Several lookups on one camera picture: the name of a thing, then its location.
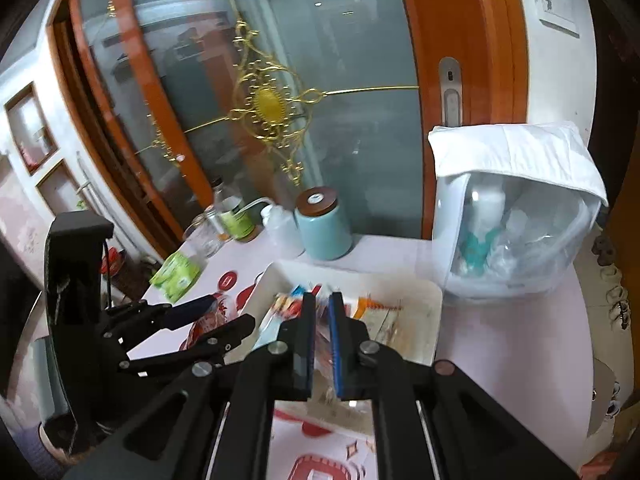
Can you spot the white squeeze bottle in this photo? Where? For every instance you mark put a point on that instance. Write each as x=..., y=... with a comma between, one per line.
x=282, y=235

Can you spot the white teal bottle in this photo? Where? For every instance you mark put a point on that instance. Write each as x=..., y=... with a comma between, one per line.
x=475, y=252

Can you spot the clear bottle dark cap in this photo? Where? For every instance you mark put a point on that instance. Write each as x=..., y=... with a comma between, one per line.
x=218, y=195

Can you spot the white cloth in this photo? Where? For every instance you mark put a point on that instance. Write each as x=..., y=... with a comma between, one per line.
x=525, y=150

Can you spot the white wooden cabinet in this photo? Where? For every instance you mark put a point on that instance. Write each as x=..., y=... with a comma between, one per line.
x=30, y=130

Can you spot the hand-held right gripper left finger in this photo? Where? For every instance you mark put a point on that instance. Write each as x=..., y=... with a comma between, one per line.
x=305, y=350

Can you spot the teal canister brown lid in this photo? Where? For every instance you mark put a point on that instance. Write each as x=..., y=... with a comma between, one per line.
x=322, y=235

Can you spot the gold door ornament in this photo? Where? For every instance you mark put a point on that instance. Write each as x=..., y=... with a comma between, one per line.
x=270, y=102

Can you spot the person's left forearm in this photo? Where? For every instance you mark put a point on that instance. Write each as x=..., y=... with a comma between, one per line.
x=55, y=447

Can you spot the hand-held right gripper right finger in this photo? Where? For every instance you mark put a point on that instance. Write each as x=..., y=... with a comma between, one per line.
x=337, y=350

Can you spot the white wall switch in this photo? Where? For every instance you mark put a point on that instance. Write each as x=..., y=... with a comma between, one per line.
x=555, y=10

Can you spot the white rectangular tray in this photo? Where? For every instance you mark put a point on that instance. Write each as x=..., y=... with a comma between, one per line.
x=420, y=310

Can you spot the white plastic storage box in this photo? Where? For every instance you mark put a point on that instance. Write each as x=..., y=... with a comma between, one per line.
x=450, y=240

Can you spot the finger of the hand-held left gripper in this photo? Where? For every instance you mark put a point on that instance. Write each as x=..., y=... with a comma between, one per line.
x=190, y=310
x=230, y=332

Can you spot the wooden glass door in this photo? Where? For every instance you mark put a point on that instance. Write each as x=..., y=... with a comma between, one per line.
x=350, y=160

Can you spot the clear snack packet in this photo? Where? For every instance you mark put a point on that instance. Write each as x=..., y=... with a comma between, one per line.
x=322, y=340

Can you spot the green packet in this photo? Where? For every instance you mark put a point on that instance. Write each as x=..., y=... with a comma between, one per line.
x=175, y=275

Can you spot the red yellow snack packet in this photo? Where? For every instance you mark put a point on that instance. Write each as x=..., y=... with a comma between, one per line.
x=285, y=305

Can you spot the clear glass jar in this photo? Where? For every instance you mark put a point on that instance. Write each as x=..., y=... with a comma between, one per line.
x=205, y=240

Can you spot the glass jar green label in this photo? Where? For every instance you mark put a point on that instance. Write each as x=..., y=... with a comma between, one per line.
x=239, y=222

